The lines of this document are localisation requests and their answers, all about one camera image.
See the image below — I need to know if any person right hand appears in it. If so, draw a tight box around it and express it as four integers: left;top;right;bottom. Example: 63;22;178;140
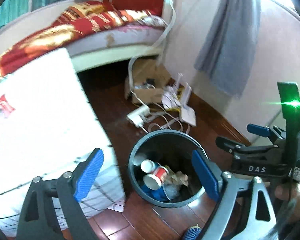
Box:
275;183;300;223

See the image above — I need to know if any white wifi router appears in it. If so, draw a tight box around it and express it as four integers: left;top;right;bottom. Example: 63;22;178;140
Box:
161;73;197;127

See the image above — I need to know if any blue white paper cup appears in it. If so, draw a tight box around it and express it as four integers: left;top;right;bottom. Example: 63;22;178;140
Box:
140;159;160;173

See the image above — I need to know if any red paper cup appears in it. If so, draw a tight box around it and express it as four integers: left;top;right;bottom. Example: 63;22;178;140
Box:
143;166;168;190

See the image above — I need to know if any grey curtain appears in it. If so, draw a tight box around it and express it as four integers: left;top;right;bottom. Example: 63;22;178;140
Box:
194;0;261;98

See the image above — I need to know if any black round trash bin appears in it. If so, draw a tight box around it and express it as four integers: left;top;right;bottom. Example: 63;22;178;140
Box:
128;130;206;209

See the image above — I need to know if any white power strip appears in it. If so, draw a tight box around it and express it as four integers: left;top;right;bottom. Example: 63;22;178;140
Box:
127;105;150;128

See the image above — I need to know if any brown cardboard box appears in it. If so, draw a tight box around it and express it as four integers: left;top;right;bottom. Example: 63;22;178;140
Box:
125;59;171;104

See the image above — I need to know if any white bed mattress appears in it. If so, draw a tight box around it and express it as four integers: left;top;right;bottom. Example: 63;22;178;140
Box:
66;16;167;73

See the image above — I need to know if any red gold patterned blanket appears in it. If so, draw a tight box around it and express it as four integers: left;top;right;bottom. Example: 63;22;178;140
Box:
0;1;155;81

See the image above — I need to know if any white cable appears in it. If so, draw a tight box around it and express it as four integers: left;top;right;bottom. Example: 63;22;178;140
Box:
127;0;191;134

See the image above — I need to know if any white checkered tablecloth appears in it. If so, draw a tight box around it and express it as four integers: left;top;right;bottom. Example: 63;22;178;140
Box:
0;48;126;237

